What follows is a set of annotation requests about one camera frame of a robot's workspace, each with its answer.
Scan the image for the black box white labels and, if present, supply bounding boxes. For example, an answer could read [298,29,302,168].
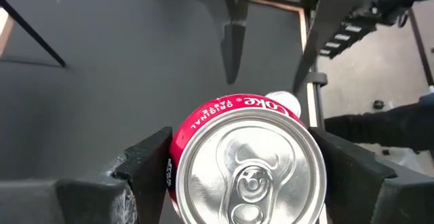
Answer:
[318,12,378,60]

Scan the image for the wooden shelf with black legs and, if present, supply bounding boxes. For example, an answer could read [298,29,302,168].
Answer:
[0,0,67,69]

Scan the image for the black edge clamp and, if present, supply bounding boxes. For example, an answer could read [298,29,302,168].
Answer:
[304,71,329,88]

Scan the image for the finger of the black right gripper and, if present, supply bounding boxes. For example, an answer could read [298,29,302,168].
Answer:
[220,0,251,86]
[292,23,322,95]

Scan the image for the red Coca-Cola can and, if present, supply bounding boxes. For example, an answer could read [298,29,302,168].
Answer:
[165,93,328,224]

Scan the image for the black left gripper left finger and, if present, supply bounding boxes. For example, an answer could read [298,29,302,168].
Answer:
[0,126,174,224]

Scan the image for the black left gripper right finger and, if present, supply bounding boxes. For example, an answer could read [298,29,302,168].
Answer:
[310,127,434,224]

